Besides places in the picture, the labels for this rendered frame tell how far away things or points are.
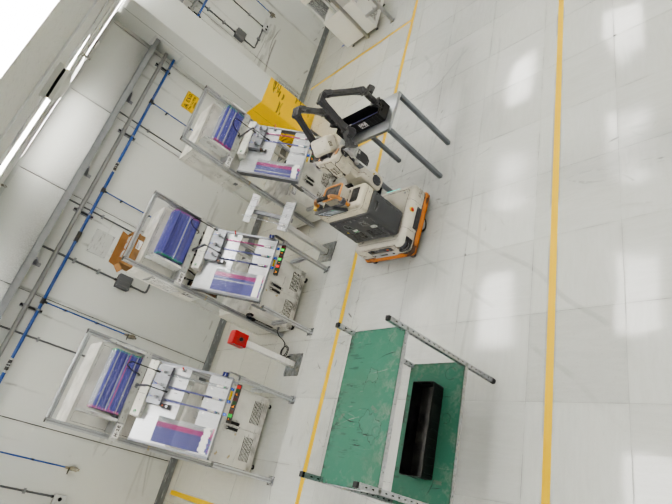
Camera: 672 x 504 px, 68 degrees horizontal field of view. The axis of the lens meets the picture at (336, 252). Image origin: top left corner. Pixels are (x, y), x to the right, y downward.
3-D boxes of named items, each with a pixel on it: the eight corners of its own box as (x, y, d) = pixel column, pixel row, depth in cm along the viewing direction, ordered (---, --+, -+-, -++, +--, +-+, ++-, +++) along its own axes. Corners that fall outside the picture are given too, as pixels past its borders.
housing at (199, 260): (218, 233, 524) (214, 226, 512) (202, 274, 502) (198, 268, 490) (211, 232, 526) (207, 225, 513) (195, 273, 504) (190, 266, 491)
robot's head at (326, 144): (329, 152, 421) (323, 135, 420) (314, 159, 437) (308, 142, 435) (341, 149, 431) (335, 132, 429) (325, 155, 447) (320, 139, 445)
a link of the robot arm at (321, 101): (311, 101, 415) (316, 97, 406) (321, 91, 420) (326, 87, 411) (347, 141, 428) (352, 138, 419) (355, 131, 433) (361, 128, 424)
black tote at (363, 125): (343, 139, 490) (335, 133, 484) (348, 126, 496) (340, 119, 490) (385, 120, 447) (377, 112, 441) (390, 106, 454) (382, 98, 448)
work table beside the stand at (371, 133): (442, 177, 480) (388, 128, 438) (389, 193, 533) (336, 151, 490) (450, 141, 498) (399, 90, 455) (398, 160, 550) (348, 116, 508)
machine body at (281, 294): (310, 275, 570) (268, 250, 537) (294, 332, 538) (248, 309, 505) (277, 284, 616) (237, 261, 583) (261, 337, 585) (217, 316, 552)
